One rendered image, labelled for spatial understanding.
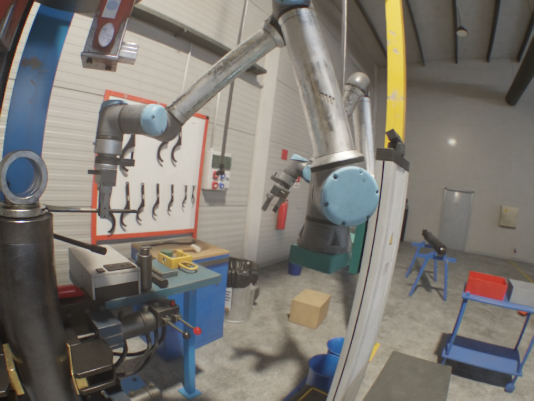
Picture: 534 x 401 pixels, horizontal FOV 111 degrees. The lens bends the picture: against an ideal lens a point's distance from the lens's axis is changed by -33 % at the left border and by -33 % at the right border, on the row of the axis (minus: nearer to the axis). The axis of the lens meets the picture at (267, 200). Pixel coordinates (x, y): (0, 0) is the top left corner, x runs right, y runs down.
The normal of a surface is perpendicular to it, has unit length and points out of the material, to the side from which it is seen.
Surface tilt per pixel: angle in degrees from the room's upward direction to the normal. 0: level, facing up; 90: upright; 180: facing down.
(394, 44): 90
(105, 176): 90
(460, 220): 90
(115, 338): 90
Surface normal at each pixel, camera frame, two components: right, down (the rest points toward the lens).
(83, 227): 0.80, 0.14
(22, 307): 0.60, 0.13
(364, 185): -0.01, 0.15
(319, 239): -0.32, -0.32
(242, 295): 0.38, 0.16
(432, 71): -0.58, 0.00
